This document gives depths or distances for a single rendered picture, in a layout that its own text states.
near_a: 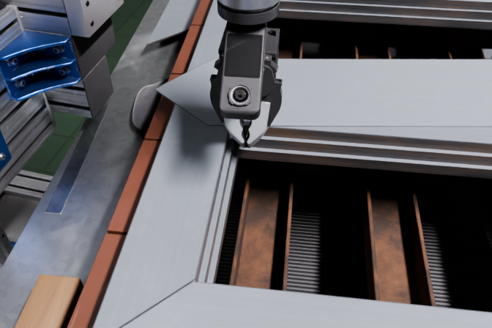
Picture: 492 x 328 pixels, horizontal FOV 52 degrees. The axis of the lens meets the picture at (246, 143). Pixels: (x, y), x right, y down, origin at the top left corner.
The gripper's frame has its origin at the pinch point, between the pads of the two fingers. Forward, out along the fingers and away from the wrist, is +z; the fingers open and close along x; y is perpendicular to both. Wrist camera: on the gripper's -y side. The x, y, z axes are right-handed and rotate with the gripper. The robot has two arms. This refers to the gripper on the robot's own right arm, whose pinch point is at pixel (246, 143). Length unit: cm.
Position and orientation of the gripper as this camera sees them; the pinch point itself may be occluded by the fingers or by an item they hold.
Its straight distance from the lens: 68.7
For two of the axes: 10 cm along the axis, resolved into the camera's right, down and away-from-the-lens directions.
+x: -9.9, -0.8, 0.9
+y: 1.2, -6.6, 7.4
